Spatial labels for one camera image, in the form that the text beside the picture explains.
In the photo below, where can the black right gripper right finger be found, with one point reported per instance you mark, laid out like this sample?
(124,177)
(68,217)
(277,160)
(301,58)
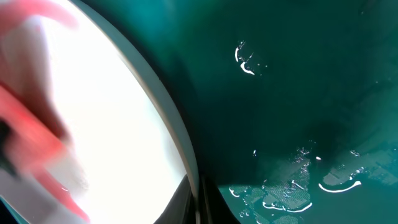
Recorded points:
(213,207)

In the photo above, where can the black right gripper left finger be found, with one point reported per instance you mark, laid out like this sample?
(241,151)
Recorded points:
(181,208)

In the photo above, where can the light blue plate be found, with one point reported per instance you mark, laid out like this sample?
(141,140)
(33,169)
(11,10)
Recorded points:
(128,147)

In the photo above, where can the pink and green sponge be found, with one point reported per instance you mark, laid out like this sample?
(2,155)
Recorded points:
(31,133)

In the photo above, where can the teal plastic tray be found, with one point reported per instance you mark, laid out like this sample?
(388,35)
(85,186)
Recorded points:
(290,105)

